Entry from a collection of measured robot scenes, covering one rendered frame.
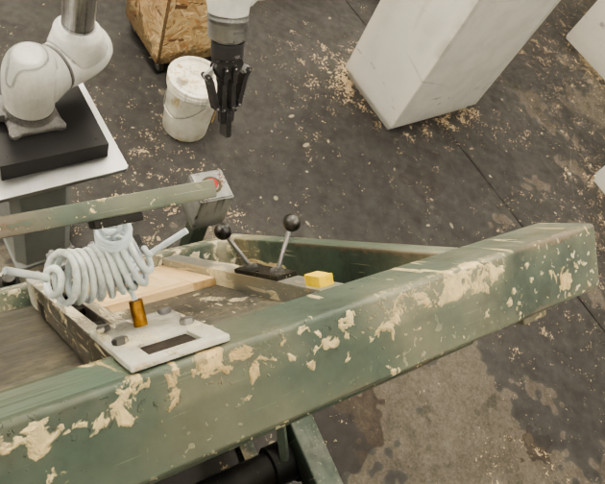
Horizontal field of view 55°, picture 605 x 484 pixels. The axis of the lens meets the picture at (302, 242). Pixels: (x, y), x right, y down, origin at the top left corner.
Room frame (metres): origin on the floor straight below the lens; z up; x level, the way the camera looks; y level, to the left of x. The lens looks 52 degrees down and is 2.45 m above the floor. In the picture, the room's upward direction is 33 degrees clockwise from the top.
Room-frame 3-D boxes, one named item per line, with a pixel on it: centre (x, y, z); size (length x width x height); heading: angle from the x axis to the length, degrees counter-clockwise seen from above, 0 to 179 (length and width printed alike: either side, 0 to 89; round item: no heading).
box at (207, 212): (1.16, 0.36, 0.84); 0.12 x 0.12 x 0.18; 54
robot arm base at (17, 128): (1.05, 1.01, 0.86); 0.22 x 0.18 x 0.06; 151
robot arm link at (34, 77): (1.08, 0.99, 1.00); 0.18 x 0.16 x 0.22; 174
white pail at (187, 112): (2.12, 0.90, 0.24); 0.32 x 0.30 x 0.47; 150
